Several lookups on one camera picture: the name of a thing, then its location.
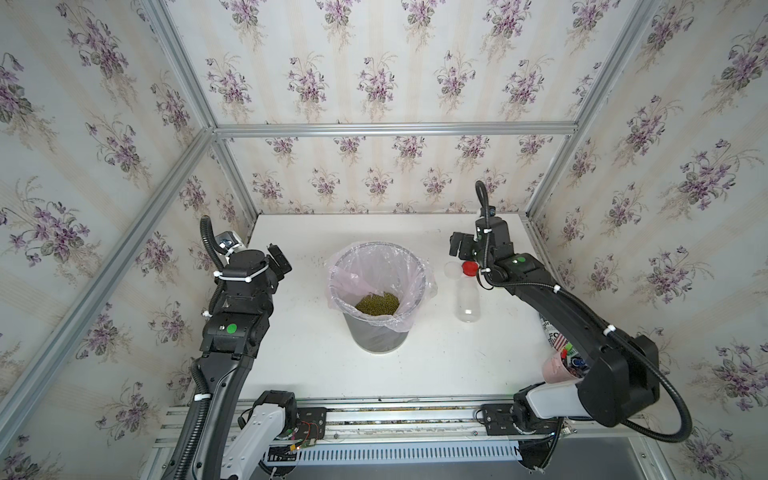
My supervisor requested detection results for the red lid bean jar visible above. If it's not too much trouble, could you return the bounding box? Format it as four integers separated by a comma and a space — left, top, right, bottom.
455, 276, 481, 323

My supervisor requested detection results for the red jar lid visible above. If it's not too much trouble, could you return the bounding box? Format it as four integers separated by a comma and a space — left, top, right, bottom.
462, 261, 480, 277

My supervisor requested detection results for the green lid bean jar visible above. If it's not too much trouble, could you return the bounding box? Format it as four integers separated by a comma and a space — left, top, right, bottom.
424, 272, 438, 300

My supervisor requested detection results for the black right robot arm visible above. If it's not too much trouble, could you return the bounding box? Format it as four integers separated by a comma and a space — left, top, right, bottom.
449, 180, 694, 443

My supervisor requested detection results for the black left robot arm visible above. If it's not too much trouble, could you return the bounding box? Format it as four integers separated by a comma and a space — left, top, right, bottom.
162, 215, 297, 479

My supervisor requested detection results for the green mung beans pile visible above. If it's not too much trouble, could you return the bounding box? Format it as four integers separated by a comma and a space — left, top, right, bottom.
355, 292, 400, 317

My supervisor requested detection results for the mesh bin with pink bag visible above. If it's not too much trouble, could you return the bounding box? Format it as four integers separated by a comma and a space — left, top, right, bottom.
326, 241, 437, 354

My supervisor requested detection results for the pink pen cup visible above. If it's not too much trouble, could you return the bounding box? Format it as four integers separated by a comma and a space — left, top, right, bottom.
541, 349, 589, 383

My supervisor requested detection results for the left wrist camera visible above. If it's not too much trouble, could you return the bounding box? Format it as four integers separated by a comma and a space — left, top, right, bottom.
215, 231, 245, 256

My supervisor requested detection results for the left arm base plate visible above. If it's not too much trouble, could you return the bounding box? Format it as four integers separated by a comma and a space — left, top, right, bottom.
272, 407, 328, 449

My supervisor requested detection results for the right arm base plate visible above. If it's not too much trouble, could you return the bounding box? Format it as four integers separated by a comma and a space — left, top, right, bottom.
474, 403, 563, 436

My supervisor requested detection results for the white slotted cable duct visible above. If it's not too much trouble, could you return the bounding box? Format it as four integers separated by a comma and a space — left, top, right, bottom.
263, 440, 522, 468

